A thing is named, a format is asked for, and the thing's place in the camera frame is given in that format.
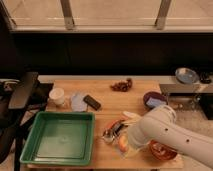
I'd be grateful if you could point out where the orange apple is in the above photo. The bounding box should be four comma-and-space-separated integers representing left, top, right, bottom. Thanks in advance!
118, 135, 128, 152

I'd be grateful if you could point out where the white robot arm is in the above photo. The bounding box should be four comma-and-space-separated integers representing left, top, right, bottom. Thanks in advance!
127, 105, 213, 169

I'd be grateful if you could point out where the white paper cup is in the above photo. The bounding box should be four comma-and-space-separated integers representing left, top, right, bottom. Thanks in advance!
49, 88, 65, 106

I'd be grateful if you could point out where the brown grape bunch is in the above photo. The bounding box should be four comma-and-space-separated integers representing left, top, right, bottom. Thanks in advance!
110, 78, 133, 92

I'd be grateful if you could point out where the black rectangular block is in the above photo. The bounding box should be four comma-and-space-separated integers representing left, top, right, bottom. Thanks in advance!
83, 95, 101, 110

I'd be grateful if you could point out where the cream wooden spatula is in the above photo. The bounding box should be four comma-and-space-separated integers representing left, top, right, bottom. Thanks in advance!
123, 111, 141, 125

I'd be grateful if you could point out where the dark purple bowl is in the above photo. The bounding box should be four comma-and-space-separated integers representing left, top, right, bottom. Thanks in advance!
143, 91, 168, 109

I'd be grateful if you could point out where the blue sponge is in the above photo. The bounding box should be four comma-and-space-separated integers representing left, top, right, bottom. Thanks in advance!
146, 98, 166, 108

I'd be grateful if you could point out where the green plastic tray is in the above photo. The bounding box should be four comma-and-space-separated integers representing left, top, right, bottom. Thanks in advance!
20, 111, 95, 166

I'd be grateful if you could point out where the grey blue dish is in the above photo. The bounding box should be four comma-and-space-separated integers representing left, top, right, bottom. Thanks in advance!
175, 68, 199, 84

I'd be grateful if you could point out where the orange bowl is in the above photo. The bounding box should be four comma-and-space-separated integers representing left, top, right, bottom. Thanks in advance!
149, 140, 177, 161

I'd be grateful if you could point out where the black chair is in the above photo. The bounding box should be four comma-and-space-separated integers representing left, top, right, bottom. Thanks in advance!
0, 72, 53, 171

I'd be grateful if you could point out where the orange handled utensil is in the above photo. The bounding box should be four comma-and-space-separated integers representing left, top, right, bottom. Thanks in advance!
106, 119, 124, 130

